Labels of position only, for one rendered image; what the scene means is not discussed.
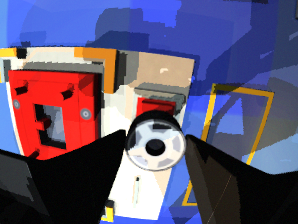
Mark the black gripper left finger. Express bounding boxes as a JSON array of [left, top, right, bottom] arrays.
[[0, 129, 126, 224]]

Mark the yellow rectangular outline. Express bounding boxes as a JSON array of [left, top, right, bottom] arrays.
[[182, 83, 274, 206]]

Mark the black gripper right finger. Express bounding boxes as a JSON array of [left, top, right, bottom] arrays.
[[184, 133, 298, 224]]

